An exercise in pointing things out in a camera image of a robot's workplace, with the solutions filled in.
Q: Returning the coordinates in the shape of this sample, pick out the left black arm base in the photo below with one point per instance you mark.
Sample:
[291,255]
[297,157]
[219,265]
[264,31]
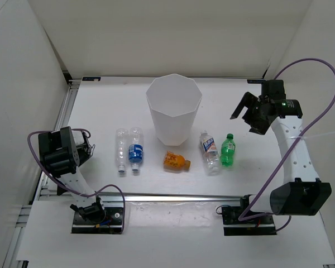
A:
[109,222]

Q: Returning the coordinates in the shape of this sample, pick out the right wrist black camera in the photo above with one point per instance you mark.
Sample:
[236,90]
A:
[272,90]

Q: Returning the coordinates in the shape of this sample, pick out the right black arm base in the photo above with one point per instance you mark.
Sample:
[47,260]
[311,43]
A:
[258,226]

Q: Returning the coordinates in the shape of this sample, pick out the clear unlabelled plastic bottle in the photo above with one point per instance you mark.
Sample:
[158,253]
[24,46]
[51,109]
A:
[121,149]

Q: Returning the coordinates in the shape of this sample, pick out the aluminium front rail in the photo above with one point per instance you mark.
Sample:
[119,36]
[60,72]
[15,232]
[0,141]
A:
[135,197]

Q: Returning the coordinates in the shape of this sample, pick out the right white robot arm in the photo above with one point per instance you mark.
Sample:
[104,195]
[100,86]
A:
[294,188]

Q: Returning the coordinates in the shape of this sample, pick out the blue label clear bottle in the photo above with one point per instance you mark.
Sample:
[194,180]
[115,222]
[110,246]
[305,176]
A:
[135,149]

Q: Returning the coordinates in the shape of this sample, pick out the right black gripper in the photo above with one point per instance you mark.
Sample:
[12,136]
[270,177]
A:
[249,101]

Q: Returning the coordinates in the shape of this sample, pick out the white label clear bottle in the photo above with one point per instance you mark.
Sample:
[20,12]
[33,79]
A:
[210,153]

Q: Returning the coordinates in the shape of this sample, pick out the aluminium left frame rail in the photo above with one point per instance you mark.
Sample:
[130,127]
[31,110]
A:
[10,258]

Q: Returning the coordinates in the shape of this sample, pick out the white faceted plastic bin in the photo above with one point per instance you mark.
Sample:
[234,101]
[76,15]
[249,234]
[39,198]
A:
[173,102]

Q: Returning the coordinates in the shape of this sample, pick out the green plastic bottle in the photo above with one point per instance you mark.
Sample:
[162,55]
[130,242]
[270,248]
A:
[228,150]

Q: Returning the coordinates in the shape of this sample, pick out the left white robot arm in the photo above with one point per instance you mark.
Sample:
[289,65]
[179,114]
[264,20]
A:
[61,154]

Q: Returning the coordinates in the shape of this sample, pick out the orange juice bottle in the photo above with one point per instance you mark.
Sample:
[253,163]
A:
[175,162]

